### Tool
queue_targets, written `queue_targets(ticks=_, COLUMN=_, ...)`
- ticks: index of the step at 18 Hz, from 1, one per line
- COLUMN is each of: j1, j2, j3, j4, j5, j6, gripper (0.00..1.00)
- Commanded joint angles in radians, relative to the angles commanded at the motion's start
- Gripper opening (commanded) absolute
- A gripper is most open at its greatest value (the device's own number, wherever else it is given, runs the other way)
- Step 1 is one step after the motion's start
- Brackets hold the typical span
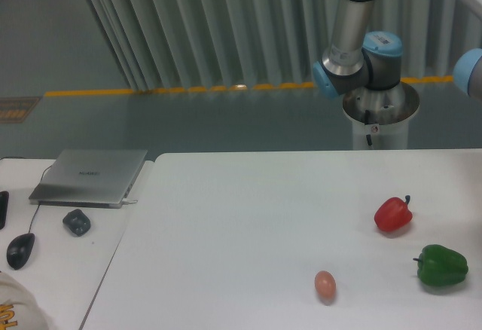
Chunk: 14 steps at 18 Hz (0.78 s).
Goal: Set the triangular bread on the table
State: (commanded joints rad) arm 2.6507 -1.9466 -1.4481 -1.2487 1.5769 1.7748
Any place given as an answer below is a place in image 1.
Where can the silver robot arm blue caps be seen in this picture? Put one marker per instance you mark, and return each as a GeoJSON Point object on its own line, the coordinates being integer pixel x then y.
{"type": "Point", "coordinates": [353, 60]}

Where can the white corrugated partition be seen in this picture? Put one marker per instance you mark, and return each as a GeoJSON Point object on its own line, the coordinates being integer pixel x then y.
{"type": "Point", "coordinates": [211, 43]}

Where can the brown egg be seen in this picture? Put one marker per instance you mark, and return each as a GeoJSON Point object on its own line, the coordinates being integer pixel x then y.
{"type": "Point", "coordinates": [325, 285]}

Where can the red bell pepper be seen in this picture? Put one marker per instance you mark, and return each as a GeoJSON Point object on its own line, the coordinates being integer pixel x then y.
{"type": "Point", "coordinates": [393, 214]}

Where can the silver closed laptop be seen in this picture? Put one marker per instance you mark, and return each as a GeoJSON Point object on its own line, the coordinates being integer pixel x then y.
{"type": "Point", "coordinates": [90, 178]}

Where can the dark grey earbuds case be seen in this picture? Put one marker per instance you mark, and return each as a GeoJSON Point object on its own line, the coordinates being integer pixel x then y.
{"type": "Point", "coordinates": [77, 223]}

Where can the green bell pepper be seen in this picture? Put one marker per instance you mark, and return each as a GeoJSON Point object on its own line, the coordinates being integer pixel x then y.
{"type": "Point", "coordinates": [439, 266]}

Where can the black phone at edge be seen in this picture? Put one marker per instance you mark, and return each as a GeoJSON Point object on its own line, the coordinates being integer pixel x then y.
{"type": "Point", "coordinates": [4, 198]}

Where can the black computer mouse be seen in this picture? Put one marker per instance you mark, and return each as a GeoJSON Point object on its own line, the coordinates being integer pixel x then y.
{"type": "Point", "coordinates": [19, 250]}

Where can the white usb cable plug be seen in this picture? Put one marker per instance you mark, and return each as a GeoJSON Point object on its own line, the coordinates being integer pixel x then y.
{"type": "Point", "coordinates": [128, 202]}

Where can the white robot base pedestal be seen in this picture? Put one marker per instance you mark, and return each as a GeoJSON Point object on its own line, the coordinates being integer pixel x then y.
{"type": "Point", "coordinates": [380, 119]}

